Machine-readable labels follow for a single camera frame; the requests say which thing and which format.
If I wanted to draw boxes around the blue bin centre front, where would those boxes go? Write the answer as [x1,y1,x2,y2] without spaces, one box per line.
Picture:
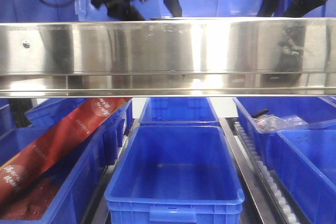
[104,126,245,223]

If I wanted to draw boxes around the blue bin upper right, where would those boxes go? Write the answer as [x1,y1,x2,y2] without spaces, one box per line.
[272,0,336,18]

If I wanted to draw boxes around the white roller conveyor track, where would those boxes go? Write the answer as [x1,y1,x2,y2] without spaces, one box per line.
[234,122,301,223]

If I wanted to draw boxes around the red cardboard box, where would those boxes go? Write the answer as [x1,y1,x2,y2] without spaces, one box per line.
[1,97,129,205]

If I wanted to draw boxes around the stainless steel shelf rail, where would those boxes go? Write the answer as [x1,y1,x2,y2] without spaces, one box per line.
[1,17,335,98]

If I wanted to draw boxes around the blue bin left front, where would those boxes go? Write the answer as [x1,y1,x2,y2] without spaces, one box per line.
[1,127,107,223]

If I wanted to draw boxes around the clear plastic bags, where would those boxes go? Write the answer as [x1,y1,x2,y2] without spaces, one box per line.
[254,114,308,133]

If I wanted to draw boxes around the blue bin right front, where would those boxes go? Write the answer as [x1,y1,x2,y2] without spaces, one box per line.
[272,129,335,223]

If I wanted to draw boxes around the blue bin centre rear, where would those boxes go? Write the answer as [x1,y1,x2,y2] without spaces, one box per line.
[139,97,219,126]

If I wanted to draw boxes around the blue bin left rear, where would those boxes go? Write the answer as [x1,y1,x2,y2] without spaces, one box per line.
[25,98,132,165]

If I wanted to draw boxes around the blue bin right rear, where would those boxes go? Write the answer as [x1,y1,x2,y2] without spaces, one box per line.
[233,96,336,156]

